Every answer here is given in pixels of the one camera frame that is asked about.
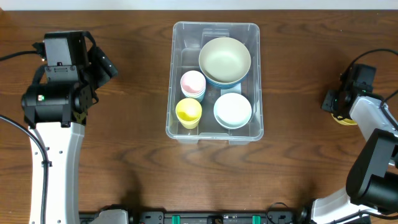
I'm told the pink plastic cup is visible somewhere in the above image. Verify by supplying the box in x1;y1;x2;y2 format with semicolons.
180;70;206;94

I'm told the cream white cup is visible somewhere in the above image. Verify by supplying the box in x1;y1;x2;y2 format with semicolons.
182;89;206;96

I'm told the yellow bowl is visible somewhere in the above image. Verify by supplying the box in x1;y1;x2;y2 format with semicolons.
331;114;357;126

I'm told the blue bowl under beige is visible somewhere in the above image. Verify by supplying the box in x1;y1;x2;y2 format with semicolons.
200;70;250;89

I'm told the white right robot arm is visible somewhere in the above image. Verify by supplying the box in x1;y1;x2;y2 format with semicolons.
297;85;397;223

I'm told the blue plastic cup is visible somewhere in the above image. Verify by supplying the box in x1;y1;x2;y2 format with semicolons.
185;93;205;103

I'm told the white bowl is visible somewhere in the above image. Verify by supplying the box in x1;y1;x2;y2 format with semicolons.
213;93;252;123

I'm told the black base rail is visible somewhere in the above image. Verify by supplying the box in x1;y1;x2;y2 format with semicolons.
79;205;371;224

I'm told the yellow cup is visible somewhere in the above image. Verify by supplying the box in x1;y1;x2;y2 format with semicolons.
175;98;202;129

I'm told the grey bowl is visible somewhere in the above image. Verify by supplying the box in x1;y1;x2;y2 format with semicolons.
215;116;249;129

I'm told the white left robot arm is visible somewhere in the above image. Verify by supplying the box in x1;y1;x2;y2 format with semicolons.
21;30;118;223

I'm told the clear plastic storage bin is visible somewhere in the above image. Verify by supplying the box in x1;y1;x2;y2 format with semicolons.
165;21;264;144

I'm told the white label in bin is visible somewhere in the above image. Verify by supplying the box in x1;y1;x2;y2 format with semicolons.
220;83;242;95

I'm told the cream beige bowl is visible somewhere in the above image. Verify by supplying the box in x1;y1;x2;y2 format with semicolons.
198;37;251;83

